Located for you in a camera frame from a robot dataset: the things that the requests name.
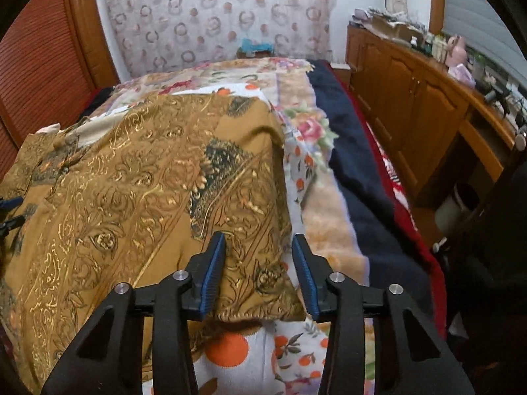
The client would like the cardboard box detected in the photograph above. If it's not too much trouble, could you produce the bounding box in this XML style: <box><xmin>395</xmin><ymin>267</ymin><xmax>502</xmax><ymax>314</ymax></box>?
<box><xmin>371</xmin><ymin>14</ymin><xmax>425</xmax><ymax>42</ymax></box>

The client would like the white bucket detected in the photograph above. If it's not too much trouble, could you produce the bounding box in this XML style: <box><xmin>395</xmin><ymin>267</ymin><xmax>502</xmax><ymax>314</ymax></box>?
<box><xmin>434</xmin><ymin>183</ymin><xmax>480</xmax><ymax>235</ymax></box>

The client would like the pink jug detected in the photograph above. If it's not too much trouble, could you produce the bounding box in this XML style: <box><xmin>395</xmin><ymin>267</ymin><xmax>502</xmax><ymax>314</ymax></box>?
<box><xmin>448</xmin><ymin>35</ymin><xmax>468</xmax><ymax>66</ymax></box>

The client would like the dark chair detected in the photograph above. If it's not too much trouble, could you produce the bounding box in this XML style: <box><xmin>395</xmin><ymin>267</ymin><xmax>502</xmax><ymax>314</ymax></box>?
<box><xmin>432</xmin><ymin>132</ymin><xmax>527</xmax><ymax>379</ymax></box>

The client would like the pile of papers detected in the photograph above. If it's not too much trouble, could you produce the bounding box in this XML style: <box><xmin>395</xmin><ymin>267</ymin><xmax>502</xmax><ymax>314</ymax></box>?
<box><xmin>350</xmin><ymin>6</ymin><xmax>388</xmax><ymax>27</ymax></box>

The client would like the white circle-patterned curtain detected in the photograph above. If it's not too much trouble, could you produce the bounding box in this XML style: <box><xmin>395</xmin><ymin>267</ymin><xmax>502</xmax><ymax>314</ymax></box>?
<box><xmin>93</xmin><ymin>0</ymin><xmax>342</xmax><ymax>79</ymax></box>

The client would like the orange fruit print blanket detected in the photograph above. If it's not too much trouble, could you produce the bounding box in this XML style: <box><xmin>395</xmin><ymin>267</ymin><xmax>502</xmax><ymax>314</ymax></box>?
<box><xmin>37</xmin><ymin>82</ymin><xmax>377</xmax><ymax>395</ymax></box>

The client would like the red blanket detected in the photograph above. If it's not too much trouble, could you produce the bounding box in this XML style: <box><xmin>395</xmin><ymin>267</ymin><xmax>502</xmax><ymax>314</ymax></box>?
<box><xmin>329</xmin><ymin>62</ymin><xmax>449</xmax><ymax>338</ymax></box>

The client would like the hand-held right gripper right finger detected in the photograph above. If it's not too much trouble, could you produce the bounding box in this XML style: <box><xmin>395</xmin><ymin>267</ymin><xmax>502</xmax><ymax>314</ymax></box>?
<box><xmin>291</xmin><ymin>234</ymin><xmax>476</xmax><ymax>395</ymax></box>

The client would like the teal item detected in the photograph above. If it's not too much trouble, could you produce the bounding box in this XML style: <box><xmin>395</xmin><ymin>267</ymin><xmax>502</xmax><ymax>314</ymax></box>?
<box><xmin>238</xmin><ymin>38</ymin><xmax>276</xmax><ymax>56</ymax></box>

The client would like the navy blanket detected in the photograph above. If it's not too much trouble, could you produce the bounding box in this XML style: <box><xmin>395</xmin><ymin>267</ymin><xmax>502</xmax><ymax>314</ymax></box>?
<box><xmin>307</xmin><ymin>60</ymin><xmax>447</xmax><ymax>317</ymax></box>

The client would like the row of small bottles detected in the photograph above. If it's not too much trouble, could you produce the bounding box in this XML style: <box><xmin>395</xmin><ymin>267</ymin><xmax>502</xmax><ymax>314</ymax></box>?
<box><xmin>420</xmin><ymin>33</ymin><xmax>449</xmax><ymax>62</ymax></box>

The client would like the dark desk clutter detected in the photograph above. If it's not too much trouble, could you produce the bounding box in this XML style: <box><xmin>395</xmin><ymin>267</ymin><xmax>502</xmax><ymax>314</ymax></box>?
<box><xmin>484</xmin><ymin>84</ymin><xmax>527</xmax><ymax>128</ymax></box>

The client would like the brown gold-printed garment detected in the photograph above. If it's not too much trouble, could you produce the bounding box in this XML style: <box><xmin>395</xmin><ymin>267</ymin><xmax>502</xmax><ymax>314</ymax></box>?
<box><xmin>0</xmin><ymin>92</ymin><xmax>307</xmax><ymax>395</ymax></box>

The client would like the wooden cabinet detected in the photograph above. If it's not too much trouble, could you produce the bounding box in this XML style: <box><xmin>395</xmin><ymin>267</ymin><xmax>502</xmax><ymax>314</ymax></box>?
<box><xmin>345</xmin><ymin>22</ymin><xmax>523</xmax><ymax>210</ymax></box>

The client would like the grey window blind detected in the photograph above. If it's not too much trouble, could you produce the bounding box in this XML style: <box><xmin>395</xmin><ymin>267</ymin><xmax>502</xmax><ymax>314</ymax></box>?
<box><xmin>442</xmin><ymin>0</ymin><xmax>527</xmax><ymax>103</ymax></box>

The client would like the wooden louvre door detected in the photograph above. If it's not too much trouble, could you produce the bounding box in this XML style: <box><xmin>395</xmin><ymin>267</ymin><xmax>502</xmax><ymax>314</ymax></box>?
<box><xmin>0</xmin><ymin>0</ymin><xmax>120</xmax><ymax>169</ymax></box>

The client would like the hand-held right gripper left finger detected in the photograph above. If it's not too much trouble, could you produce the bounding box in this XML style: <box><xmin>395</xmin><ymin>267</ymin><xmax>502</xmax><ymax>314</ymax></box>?
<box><xmin>40</xmin><ymin>231</ymin><xmax>228</xmax><ymax>395</ymax></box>

